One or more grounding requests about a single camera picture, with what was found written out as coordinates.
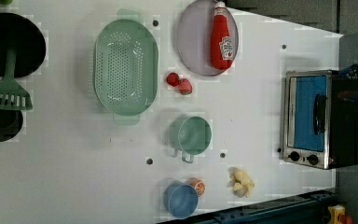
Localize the red ketchup bottle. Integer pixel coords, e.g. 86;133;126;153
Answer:
210;2;234;70

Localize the yellow red toy object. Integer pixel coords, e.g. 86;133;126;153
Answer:
327;204;353;224

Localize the yellow toy banana peel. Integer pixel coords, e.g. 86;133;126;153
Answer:
227;167;255;198

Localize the grey round plate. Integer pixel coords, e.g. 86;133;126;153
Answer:
176;0;239;77

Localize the pink toy strawberry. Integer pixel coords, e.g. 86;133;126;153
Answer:
179;78;193;95

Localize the green mug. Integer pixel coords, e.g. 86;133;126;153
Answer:
168;116;212;163

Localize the dark red toy strawberry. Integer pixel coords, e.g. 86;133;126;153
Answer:
166;73;180;87

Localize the orange toy fruit slice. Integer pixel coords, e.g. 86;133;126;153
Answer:
187;177;206;197

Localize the blue cup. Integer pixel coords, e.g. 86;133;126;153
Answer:
163;180;199;219

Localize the green perforated colander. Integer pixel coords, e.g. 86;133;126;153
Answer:
93;8;158;126

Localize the green slotted spatula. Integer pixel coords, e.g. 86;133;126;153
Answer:
0;47;33;110

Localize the black round pan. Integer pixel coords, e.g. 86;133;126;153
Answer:
0;13;47;78

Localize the green object at top edge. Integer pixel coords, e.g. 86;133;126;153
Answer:
0;0;13;5

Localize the dark green small bowl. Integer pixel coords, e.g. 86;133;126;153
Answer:
0;110;23;142

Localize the blue metal table frame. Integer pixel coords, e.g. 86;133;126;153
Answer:
159;190;337;224

